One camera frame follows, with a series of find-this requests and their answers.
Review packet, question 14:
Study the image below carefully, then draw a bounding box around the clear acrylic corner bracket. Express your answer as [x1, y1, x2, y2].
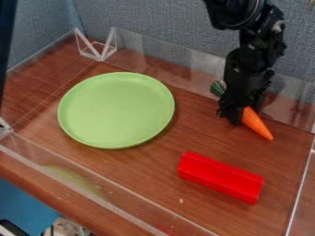
[74, 28, 118, 62]

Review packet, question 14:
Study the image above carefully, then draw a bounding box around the green round plate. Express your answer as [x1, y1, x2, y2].
[58, 72, 175, 149]

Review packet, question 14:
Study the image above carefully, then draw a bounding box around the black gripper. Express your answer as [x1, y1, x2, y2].
[218, 49, 275, 125]

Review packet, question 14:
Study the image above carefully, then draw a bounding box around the red rectangular block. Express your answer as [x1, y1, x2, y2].
[178, 151, 265, 205]

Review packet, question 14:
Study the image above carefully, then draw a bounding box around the orange toy carrot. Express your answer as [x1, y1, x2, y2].
[210, 81, 275, 141]

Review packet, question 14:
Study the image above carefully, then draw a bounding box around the clear acrylic enclosure wall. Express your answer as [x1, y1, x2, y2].
[0, 29, 315, 236]

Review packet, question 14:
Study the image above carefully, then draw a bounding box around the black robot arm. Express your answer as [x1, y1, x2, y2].
[203, 0, 287, 125]

